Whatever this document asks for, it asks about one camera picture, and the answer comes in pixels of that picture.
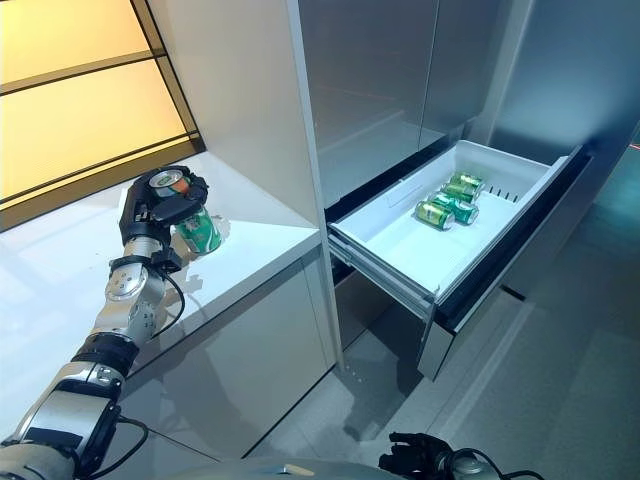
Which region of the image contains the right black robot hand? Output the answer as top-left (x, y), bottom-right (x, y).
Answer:
top-left (378, 432), bottom-right (454, 474)

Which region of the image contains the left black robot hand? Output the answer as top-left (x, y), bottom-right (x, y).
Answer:
top-left (118, 163), bottom-right (210, 246)

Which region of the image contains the orange green drink can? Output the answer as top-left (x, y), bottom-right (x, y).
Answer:
top-left (148, 168), bottom-right (224, 257)

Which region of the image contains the white fridge housing panel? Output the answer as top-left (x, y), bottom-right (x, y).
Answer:
top-left (144, 0), bottom-right (347, 374)

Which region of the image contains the white fridge drawer bin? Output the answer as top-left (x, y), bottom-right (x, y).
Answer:
top-left (327, 138), bottom-right (585, 301)

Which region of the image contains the steel fridge drawer front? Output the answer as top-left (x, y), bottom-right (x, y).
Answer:
top-left (417, 143), bottom-right (629, 384)

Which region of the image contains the steel fridge door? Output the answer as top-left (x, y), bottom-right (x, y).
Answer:
top-left (297, 0), bottom-right (442, 207)
top-left (422, 0), bottom-right (534, 149)

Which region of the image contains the yellow backlit window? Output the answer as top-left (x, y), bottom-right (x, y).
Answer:
top-left (0, 0), bottom-right (209, 234)

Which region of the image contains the grey glossy counter cabinet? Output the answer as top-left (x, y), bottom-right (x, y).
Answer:
top-left (119, 244), bottom-right (337, 464)

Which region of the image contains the light green drink can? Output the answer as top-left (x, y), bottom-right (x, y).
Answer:
top-left (413, 199), bottom-right (457, 232)

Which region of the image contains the dark green drink can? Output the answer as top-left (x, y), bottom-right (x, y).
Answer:
top-left (430, 192), bottom-right (481, 225)

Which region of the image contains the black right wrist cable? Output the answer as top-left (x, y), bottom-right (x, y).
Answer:
top-left (447, 447), bottom-right (501, 480)

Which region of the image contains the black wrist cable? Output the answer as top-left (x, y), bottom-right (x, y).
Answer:
top-left (447, 447), bottom-right (501, 480)
top-left (147, 269), bottom-right (187, 341)

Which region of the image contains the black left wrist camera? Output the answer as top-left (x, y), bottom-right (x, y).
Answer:
top-left (149, 247), bottom-right (182, 274)

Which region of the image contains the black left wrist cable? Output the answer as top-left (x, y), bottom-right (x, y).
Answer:
top-left (147, 269), bottom-right (187, 341)

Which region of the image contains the silver drawer slide rail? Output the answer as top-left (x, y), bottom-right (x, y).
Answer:
top-left (327, 234), bottom-right (436, 326)

